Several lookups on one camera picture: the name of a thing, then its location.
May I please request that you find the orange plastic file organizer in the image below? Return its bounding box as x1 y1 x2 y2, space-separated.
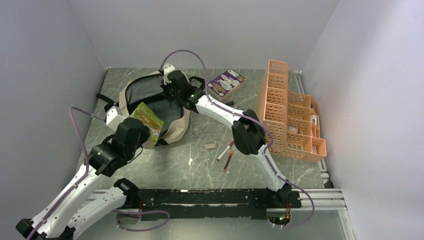
255 60 327 163

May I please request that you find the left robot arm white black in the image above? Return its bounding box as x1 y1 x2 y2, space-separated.
15 117 150 240

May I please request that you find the purple book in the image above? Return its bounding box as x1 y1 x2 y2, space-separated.
207 68 247 101

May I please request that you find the beige canvas backpack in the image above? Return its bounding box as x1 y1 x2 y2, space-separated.
96 71 206 150

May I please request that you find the white red marker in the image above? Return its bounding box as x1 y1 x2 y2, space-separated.
216 141 234 161

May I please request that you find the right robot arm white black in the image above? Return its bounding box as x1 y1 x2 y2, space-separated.
159 69 292 207

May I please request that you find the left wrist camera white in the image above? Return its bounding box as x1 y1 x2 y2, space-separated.
105 106 126 131

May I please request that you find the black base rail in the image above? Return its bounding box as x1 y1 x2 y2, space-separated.
121 188 302 221

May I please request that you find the red pen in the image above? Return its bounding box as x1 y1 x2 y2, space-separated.
222 150 234 173

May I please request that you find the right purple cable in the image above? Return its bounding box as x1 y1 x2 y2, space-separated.
159 49 316 229

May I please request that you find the green book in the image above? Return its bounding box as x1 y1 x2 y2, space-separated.
130 102 164 145

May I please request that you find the small beige eraser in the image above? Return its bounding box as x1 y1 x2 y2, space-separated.
204 142 218 150

